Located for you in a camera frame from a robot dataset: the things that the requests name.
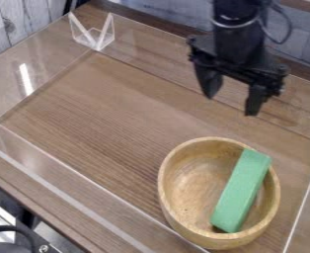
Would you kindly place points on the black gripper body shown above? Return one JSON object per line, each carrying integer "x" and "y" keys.
{"x": 237, "y": 51}

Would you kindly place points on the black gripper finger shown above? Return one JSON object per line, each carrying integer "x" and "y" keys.
{"x": 256, "y": 97}
{"x": 209, "y": 78}

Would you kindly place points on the green rectangular block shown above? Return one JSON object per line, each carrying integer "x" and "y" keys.
{"x": 240, "y": 191}

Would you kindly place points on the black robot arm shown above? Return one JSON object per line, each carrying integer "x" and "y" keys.
{"x": 237, "y": 13}

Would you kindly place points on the wooden bowl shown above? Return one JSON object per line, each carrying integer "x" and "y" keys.
{"x": 192, "y": 177}

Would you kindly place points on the clear acrylic corner bracket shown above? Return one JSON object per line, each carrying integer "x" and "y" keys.
{"x": 93, "y": 38}

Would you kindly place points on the clear acrylic enclosure wall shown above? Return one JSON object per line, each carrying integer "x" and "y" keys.
{"x": 89, "y": 119}

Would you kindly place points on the black metal table bracket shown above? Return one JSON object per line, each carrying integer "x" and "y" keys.
{"x": 42, "y": 245}

